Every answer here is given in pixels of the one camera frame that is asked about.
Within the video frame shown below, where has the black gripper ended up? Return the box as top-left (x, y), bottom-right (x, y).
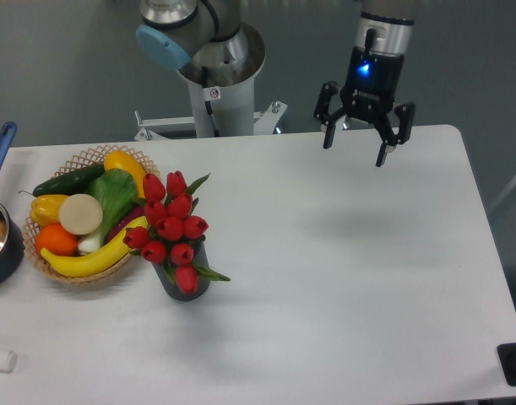
top-left (312, 46), bottom-right (416, 168)

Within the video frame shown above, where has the red tulip bouquet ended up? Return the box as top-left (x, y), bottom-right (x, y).
top-left (123, 171), bottom-right (231, 283)

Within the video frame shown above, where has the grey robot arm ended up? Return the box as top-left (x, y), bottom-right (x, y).
top-left (136, 1), bottom-right (418, 166)

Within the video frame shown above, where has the dark grey ribbed vase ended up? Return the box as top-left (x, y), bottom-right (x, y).
top-left (153, 241), bottom-right (209, 301)

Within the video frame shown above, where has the yellow squash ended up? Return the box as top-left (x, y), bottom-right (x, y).
top-left (103, 150), bottom-right (147, 197)

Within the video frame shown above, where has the green bok choy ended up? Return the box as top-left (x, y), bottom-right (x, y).
top-left (78, 169), bottom-right (137, 255)

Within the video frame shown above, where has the purple eggplant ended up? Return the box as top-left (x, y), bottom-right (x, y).
top-left (105, 206), bottom-right (144, 243)

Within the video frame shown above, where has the woven wicker basket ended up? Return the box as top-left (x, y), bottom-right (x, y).
top-left (23, 144), bottom-right (160, 284)

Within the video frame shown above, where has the black device at edge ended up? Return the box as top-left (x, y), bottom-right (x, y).
top-left (497, 343), bottom-right (516, 386)

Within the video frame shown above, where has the green cucumber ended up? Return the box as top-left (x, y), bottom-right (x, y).
top-left (19, 164), bottom-right (105, 197)

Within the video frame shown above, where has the beige round disc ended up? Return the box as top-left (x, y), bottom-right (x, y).
top-left (58, 194), bottom-right (103, 235)

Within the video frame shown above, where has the yellow banana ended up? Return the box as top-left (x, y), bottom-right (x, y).
top-left (41, 229), bottom-right (131, 278)

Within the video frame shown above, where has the yellow bell pepper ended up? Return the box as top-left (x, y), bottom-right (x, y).
top-left (30, 194), bottom-right (68, 227)

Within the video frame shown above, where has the orange fruit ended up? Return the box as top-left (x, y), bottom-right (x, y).
top-left (35, 224), bottom-right (78, 257)

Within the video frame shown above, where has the white cylinder object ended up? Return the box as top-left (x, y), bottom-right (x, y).
top-left (0, 349), bottom-right (18, 374)

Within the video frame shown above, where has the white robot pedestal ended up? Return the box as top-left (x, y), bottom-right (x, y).
top-left (177, 71), bottom-right (260, 138)

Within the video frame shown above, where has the blue handled saucepan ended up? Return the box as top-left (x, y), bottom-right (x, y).
top-left (0, 121), bottom-right (24, 283)

